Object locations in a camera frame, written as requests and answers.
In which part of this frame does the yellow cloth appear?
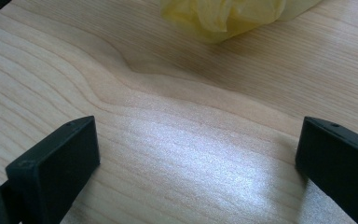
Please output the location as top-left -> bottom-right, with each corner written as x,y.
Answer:
159,0 -> 324,45

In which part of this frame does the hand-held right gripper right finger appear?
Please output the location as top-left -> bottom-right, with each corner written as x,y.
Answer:
295,116 -> 358,224

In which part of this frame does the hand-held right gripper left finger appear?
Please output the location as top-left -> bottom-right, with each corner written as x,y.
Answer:
0,116 -> 101,224

